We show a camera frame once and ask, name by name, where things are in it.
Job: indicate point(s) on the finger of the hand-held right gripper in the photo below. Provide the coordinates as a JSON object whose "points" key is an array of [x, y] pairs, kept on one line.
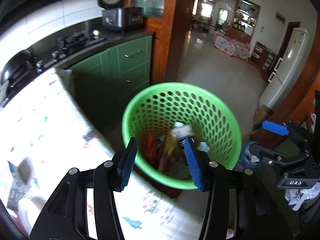
{"points": [[267, 155], [275, 128]]}

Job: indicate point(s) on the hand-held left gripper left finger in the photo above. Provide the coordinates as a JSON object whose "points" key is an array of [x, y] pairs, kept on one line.
{"points": [[126, 165]]}

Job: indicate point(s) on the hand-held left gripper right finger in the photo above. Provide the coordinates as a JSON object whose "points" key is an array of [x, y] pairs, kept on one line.
{"points": [[193, 165]]}

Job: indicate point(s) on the orange red wrapper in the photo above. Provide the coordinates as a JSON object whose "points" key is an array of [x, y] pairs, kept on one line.
{"points": [[150, 146]]}

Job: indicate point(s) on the yellow snack bag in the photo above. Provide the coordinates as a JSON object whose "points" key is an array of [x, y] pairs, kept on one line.
{"points": [[170, 143]]}

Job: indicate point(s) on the green perforated plastic basket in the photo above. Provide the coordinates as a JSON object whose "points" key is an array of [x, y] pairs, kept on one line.
{"points": [[212, 110]]}

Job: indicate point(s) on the white paper cup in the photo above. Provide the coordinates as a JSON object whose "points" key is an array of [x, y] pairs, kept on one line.
{"points": [[30, 212]]}

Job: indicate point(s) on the brown cardboard box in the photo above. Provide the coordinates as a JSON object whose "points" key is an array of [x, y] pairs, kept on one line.
{"points": [[262, 113]]}

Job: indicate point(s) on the blue plastic bag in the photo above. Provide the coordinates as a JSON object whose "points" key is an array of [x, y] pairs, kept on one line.
{"points": [[246, 153]]}

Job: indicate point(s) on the grey patterned cloth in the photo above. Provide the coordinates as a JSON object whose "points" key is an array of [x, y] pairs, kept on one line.
{"points": [[297, 197]]}

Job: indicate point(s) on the red stool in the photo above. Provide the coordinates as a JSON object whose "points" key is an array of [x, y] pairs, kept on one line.
{"points": [[172, 192]]}

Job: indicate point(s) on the white refrigerator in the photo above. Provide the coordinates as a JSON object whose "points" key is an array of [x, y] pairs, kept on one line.
{"points": [[287, 62]]}

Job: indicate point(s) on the low wooden shelf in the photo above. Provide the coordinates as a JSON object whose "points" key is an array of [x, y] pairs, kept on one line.
{"points": [[265, 57]]}

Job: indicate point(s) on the printed white tablecloth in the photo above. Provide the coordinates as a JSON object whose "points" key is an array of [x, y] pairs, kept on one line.
{"points": [[62, 130]]}

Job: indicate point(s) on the dotted play tent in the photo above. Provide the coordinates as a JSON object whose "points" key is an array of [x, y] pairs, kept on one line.
{"points": [[230, 45]]}

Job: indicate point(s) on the green kitchen cabinet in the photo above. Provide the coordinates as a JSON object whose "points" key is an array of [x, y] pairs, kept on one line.
{"points": [[130, 62]]}

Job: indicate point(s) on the wooden display shelf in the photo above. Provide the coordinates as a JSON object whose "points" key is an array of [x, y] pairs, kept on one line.
{"points": [[245, 15]]}

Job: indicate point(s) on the wooden glass door cabinet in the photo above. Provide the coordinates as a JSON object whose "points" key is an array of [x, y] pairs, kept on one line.
{"points": [[162, 42]]}

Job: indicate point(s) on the egg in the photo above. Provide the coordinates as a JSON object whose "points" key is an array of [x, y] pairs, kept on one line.
{"points": [[95, 33]]}

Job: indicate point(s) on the black gas stove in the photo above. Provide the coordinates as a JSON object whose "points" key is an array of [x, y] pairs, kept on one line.
{"points": [[72, 40]]}

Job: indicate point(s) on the black rice cooker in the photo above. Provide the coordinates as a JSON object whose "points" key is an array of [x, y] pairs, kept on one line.
{"points": [[120, 17]]}

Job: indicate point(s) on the black wok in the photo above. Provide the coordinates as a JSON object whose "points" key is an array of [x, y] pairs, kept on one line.
{"points": [[17, 60]]}

